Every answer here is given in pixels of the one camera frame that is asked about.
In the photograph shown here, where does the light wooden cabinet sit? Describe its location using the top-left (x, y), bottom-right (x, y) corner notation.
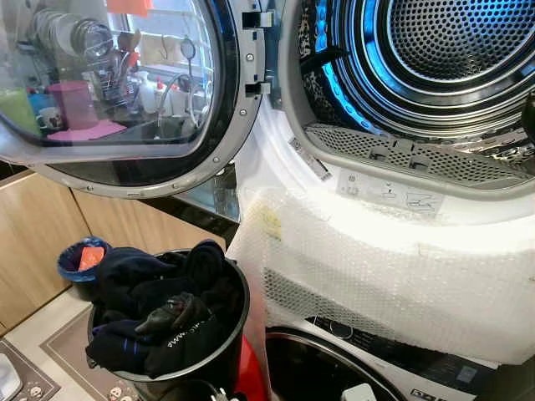
top-left (0, 171), bottom-right (228, 332)

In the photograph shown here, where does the small blue waste bin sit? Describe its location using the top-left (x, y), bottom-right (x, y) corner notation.
top-left (57, 236), bottom-right (112, 302)

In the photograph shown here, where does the steel perforated dryer drum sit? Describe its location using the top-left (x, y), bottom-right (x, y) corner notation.
top-left (297, 0), bottom-right (535, 164)

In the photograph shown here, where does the white barcode sticker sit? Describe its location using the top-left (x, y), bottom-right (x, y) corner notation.
top-left (288, 136), bottom-right (332, 181)

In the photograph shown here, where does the grey patterned floor mat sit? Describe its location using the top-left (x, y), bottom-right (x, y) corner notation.
top-left (0, 307), bottom-right (140, 401)

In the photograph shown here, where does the white instruction sticker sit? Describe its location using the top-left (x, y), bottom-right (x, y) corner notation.
top-left (338, 167), bottom-right (446, 217)

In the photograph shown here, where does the round glass dryer door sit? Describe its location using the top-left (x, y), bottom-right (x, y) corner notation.
top-left (0, 0), bottom-right (277, 199)

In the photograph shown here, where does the white front-loading washing machine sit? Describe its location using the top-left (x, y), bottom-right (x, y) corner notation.
top-left (263, 313), bottom-right (535, 401)

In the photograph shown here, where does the navy blue garment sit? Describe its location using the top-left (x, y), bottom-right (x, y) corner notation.
top-left (86, 241), bottom-right (245, 373)

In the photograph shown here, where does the pale yellow sticker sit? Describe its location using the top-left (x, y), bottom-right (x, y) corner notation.
top-left (254, 205), bottom-right (284, 240)

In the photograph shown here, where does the black round laundry bucket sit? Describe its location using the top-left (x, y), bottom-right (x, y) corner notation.
top-left (86, 249), bottom-right (252, 401)

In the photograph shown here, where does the orange packet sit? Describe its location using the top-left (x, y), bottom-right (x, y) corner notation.
top-left (78, 246), bottom-right (106, 272)

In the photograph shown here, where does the grey lint filter grille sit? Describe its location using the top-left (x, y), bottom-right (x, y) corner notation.
top-left (304, 124), bottom-right (535, 190)

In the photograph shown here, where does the red stool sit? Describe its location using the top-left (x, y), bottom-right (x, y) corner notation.
top-left (234, 332), bottom-right (270, 401)

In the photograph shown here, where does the leopard print cloth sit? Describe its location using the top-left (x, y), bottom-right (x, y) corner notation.
top-left (298, 21), bottom-right (339, 128)

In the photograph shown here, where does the black garment with white print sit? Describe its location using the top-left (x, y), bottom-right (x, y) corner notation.
top-left (144, 313), bottom-right (245, 378)

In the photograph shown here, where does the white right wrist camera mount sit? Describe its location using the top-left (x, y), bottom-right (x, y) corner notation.
top-left (341, 383), bottom-right (378, 401)

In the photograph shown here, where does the white tumble dryer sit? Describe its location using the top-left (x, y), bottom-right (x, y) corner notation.
top-left (226, 0), bottom-right (535, 251)

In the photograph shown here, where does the clear bubble wrap sheet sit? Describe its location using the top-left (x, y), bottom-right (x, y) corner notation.
top-left (226, 188), bottom-right (535, 365)

